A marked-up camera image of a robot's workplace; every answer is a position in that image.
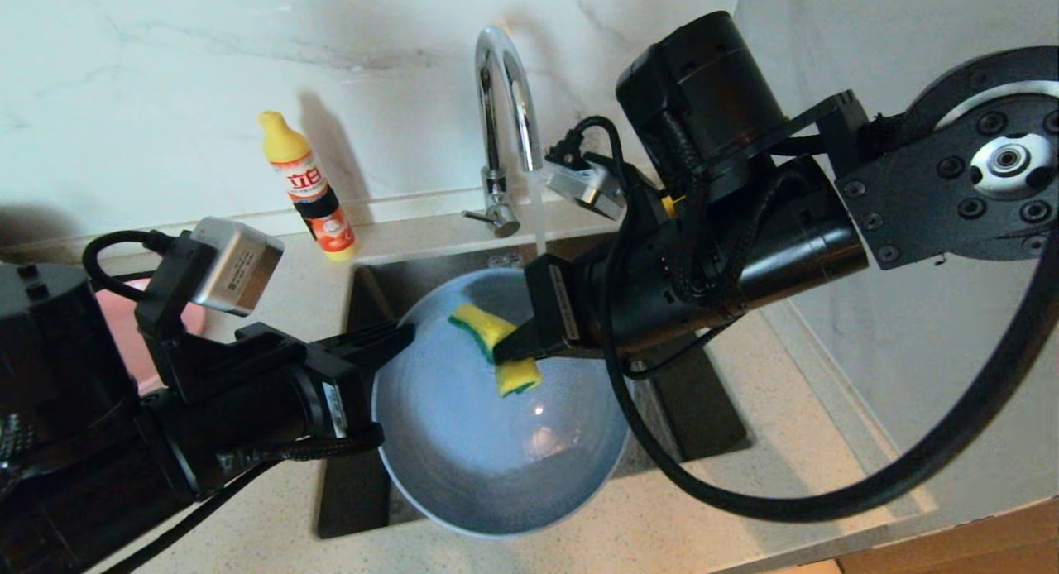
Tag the yellow pear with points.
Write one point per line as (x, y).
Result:
(668, 205)

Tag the stainless steel sink basin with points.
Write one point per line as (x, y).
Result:
(695, 408)

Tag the yellow orange dish soap bottle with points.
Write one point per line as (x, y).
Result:
(308, 185)

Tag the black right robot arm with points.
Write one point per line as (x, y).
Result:
(960, 169)

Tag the chrome gooseneck faucet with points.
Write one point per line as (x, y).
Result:
(496, 78)

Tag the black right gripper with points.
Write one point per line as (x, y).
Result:
(745, 227)

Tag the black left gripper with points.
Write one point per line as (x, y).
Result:
(83, 425)

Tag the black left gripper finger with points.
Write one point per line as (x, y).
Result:
(372, 342)

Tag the pink plate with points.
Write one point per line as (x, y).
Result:
(132, 342)

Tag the light wooden cabinet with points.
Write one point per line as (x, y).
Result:
(993, 541)

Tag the yellow green sponge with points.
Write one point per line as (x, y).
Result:
(488, 330)

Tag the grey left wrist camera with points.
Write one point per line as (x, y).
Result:
(236, 264)

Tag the light blue plate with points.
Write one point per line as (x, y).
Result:
(496, 442)

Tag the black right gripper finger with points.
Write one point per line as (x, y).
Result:
(517, 345)

